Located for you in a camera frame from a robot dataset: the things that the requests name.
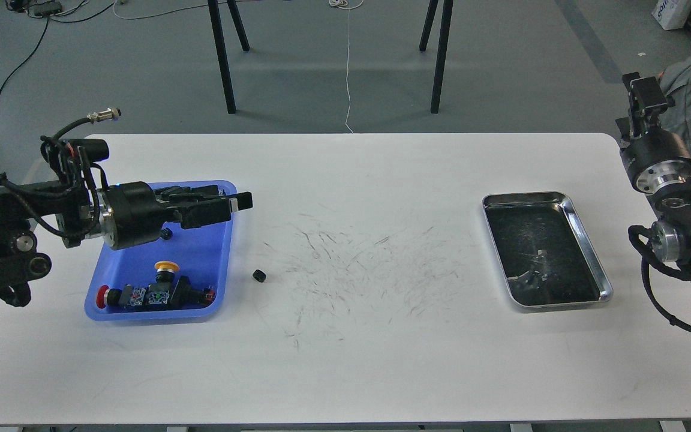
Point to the black stand legs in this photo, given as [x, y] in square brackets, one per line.
[443, 46]
[221, 47]

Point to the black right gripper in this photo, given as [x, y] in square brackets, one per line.
[651, 160]

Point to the right black stand legs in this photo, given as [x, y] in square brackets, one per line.
[443, 46]

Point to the red button switch block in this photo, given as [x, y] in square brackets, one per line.
[131, 298]

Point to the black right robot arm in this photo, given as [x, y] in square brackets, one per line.
[666, 245]

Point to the yellow mushroom push button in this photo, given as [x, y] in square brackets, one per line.
[165, 271]

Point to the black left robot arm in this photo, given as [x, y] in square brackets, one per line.
[75, 207]

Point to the left black stand legs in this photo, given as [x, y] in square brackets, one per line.
[221, 47]

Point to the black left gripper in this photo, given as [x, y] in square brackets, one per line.
[133, 213]

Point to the black switch red terminals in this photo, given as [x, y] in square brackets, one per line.
[185, 295]

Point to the white box on floor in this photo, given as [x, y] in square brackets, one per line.
[671, 15]

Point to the shiny metal tray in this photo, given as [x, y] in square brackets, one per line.
[546, 257]

